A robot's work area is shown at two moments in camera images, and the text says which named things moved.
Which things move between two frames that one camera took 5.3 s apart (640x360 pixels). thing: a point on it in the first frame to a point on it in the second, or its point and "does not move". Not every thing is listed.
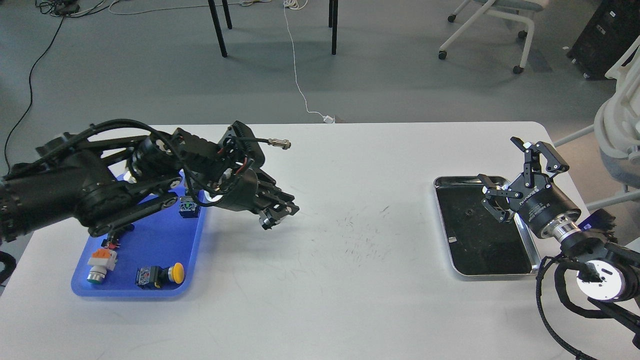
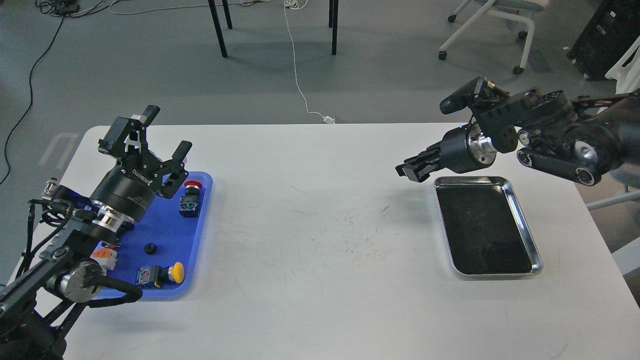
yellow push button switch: (156, 277) does not move
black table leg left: (216, 25) does not move
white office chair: (522, 9) does not move
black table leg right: (332, 22) does not move
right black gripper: (538, 207) to (466, 148)
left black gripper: (249, 189) to (128, 190)
